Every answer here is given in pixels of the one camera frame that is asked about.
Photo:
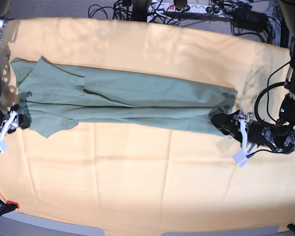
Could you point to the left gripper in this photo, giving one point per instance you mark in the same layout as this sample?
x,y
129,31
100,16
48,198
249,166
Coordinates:
x,y
250,133

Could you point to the black power adapter box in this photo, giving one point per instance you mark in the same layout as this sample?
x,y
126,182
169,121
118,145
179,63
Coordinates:
x,y
246,18

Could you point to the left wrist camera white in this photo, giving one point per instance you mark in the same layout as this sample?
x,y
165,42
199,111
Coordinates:
x,y
240,158

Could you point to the white power strip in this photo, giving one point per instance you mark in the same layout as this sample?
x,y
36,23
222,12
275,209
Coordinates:
x,y
169,8

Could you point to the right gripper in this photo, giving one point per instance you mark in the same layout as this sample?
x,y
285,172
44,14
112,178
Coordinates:
x,y
19,116

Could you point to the black centre stand post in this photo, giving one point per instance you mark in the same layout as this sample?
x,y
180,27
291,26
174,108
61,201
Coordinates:
x,y
139,10

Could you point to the green T-shirt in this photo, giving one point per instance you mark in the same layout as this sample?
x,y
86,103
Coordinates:
x,y
57,97

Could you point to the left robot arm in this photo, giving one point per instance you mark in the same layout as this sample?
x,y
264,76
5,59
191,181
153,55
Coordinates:
x,y
278,138

